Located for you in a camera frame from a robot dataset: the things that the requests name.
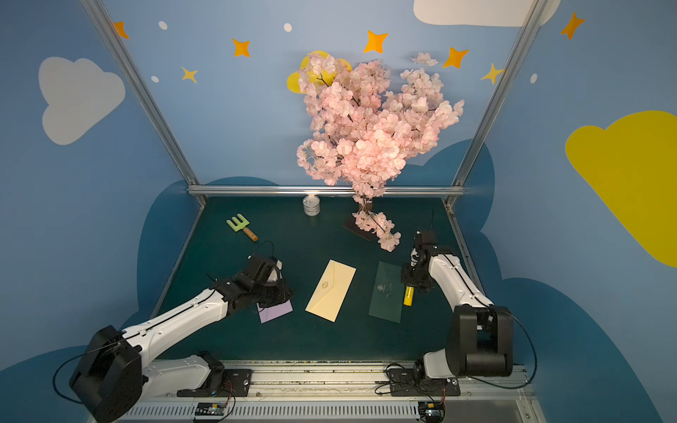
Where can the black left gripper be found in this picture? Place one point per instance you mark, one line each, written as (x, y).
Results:
(280, 291)

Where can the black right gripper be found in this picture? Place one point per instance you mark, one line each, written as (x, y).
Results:
(417, 277)

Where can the purple envelope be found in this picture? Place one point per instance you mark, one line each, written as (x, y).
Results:
(270, 313)

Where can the dark green envelope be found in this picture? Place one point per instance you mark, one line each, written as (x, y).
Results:
(388, 293)

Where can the cream yellow envelope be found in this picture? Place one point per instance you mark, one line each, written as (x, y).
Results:
(331, 291)

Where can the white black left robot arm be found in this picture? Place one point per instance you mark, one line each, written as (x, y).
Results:
(120, 368)

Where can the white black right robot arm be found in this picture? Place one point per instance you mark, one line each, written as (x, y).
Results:
(480, 342)

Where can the silver tin can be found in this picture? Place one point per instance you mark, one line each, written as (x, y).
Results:
(311, 205)

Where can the left green circuit board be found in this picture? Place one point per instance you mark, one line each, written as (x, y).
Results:
(210, 411)

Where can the green circuit board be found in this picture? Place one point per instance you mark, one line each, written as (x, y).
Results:
(430, 412)
(210, 411)

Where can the right green circuit board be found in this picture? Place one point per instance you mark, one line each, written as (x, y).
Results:
(430, 412)

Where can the pink cherry blossom tree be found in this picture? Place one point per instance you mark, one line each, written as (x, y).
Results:
(363, 134)

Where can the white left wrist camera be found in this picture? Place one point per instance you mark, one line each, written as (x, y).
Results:
(274, 275)

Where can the yellow-green garden fork wooden handle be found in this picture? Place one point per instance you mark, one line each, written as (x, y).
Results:
(239, 223)

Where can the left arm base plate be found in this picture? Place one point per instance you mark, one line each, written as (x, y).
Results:
(222, 383)

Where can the aluminium front mounting rail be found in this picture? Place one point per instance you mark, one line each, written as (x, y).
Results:
(347, 391)

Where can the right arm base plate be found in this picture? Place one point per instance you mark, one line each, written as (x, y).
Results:
(407, 382)

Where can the right aluminium frame post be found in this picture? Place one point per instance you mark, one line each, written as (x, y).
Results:
(512, 67)

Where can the aluminium frame post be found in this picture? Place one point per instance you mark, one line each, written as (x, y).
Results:
(105, 27)
(512, 67)

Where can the left aluminium frame post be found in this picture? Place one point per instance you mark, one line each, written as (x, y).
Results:
(105, 27)

